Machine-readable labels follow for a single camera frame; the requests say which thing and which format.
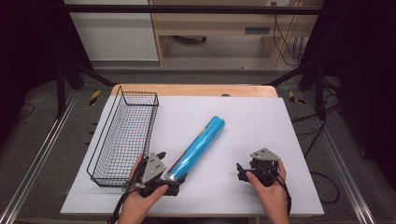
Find wooden table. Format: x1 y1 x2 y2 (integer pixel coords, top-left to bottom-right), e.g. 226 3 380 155
110 83 279 98

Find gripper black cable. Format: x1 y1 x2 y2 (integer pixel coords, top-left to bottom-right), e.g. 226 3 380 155
257 167 293 217
107 183 148 224

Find white table mat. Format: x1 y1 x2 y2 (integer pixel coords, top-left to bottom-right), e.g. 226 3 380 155
60 95 325 217

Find person's right hand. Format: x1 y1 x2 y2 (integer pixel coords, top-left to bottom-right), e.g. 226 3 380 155
245 160 290 224

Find wooden desk shelf unit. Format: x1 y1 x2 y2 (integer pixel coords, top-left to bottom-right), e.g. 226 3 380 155
148 0 325 67

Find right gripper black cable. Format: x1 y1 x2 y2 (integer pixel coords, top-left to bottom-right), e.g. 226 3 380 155
257 167 293 217

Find blue tube snack packet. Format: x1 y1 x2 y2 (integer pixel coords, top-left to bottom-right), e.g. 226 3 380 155
163 115 226 182

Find black wire basket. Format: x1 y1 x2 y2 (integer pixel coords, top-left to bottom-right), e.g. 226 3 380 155
86 86 160 189

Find thin black floor cable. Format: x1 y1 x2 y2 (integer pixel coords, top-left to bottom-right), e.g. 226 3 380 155
14 103 35 123

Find white cabinet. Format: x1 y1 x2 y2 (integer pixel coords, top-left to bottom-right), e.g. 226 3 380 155
63 0 160 62

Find black horizontal frame bar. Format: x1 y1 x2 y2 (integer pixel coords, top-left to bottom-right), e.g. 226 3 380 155
61 4 323 16

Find black curtain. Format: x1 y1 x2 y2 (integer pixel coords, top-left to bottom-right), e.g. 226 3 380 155
300 0 396 190
0 0 94 147

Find black hanging cables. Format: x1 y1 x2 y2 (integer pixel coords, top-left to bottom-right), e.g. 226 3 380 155
272 1 305 67

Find person's left hand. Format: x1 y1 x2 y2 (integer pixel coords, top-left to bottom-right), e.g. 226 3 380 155
118 154 169 224

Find aluminium floor rail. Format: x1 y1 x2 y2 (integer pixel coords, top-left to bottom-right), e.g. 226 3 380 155
0 90 79 224
303 91 378 224

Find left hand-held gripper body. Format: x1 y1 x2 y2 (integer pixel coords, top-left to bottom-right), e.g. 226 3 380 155
124 151 182 198

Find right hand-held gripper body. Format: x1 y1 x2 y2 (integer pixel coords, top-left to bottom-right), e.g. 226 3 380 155
243 147 282 188

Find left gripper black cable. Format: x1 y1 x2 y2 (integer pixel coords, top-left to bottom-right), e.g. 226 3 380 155
107 183 148 224

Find black metal stand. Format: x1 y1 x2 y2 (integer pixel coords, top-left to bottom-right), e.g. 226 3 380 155
263 59 342 121
55 58 117 119

